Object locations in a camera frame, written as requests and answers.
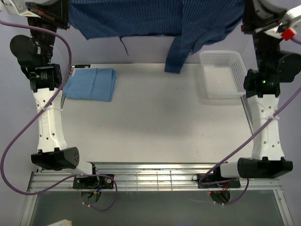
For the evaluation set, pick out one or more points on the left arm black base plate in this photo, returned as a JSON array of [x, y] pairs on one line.
[[92, 183]]

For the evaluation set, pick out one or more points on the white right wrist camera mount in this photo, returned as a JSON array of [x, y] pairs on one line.
[[285, 27]]

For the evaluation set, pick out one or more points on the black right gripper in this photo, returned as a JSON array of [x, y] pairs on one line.
[[252, 21]]

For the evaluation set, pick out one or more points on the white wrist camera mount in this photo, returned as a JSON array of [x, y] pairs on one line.
[[17, 7], [285, 27]]

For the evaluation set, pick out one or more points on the white plastic perforated basket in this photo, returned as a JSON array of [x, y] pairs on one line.
[[223, 72]]

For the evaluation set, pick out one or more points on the folded light blue shirt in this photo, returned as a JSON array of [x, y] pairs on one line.
[[91, 84]]

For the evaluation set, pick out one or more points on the blue checked long sleeve shirt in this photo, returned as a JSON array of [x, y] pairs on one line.
[[191, 23]]

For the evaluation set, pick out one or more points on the wooden block at bottom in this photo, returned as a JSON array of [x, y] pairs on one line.
[[63, 222]]

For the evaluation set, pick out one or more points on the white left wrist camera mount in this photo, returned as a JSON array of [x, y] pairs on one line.
[[17, 7]]

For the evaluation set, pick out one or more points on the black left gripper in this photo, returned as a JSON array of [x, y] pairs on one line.
[[56, 13]]

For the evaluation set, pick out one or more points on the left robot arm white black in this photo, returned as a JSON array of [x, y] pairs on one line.
[[34, 54]]

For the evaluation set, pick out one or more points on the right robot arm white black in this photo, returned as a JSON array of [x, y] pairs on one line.
[[262, 88]]

